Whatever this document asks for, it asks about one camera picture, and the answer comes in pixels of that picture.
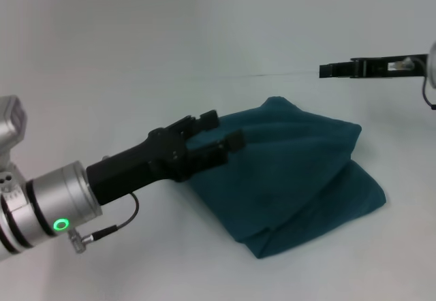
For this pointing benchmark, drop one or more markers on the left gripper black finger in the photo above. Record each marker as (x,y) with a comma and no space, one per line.
(208,120)
(211,154)

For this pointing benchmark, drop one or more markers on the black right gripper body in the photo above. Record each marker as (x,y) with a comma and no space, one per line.
(385,66)

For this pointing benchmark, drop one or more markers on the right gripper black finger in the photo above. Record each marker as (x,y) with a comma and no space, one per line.
(335,70)

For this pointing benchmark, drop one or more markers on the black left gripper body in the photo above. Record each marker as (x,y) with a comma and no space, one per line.
(136,168)

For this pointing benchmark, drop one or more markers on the teal blue shirt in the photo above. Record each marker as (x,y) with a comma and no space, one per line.
(289,178)

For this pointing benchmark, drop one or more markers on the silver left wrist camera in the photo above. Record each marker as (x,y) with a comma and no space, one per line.
(12,124)

